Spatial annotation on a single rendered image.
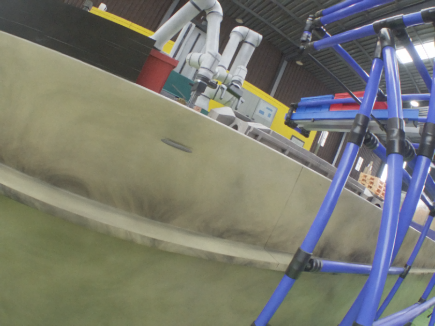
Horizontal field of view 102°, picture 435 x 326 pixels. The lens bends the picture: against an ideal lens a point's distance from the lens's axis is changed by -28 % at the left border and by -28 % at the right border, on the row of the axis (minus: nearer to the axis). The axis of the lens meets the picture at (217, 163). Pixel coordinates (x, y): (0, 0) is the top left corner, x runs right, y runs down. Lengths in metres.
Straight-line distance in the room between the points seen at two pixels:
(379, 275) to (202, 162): 0.38
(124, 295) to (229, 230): 0.30
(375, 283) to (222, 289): 0.41
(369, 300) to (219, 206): 0.35
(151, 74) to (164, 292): 0.49
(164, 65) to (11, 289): 0.63
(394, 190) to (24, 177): 0.62
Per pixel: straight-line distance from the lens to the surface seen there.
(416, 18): 0.63
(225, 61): 1.98
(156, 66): 0.48
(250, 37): 2.27
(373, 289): 0.39
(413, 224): 2.35
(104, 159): 0.47
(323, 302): 1.06
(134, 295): 0.62
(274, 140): 1.11
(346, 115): 1.36
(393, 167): 0.41
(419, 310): 0.76
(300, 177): 0.63
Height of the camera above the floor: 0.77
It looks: 3 degrees down
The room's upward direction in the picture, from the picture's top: 24 degrees clockwise
